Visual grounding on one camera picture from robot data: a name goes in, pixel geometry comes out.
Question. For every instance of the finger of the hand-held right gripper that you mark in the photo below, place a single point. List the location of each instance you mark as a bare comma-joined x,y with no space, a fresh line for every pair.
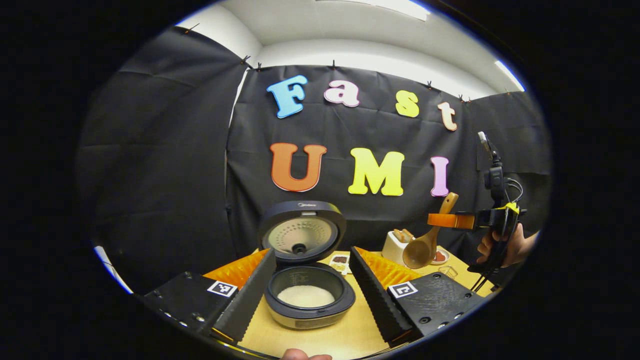
450,220

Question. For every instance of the wooden spoon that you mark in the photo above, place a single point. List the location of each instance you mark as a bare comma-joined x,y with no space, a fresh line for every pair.
420,252

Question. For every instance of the white toaster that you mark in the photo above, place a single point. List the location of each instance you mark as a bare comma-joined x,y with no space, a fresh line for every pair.
392,250

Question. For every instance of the dark grey rice cooker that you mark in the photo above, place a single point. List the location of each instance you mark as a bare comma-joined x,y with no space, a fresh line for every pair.
280,212

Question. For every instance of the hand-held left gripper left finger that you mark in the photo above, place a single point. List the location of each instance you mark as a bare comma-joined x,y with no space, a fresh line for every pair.
252,300

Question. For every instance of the white divided dish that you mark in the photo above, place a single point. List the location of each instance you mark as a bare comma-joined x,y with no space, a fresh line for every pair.
340,262

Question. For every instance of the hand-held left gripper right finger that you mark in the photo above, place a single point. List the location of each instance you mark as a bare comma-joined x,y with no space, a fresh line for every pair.
375,300

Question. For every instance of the black backdrop cloth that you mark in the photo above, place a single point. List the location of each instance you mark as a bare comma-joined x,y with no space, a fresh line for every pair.
175,150

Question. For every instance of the clear chopstick holder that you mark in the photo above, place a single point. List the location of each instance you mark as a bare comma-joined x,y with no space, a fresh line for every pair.
449,272

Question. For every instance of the white rice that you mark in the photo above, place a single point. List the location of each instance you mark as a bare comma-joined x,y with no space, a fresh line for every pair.
306,296

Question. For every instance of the small white plate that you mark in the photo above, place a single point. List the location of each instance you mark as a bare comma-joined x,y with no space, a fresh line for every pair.
441,257

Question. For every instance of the toast slice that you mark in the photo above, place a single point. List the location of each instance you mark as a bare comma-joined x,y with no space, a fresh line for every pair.
407,233
398,235

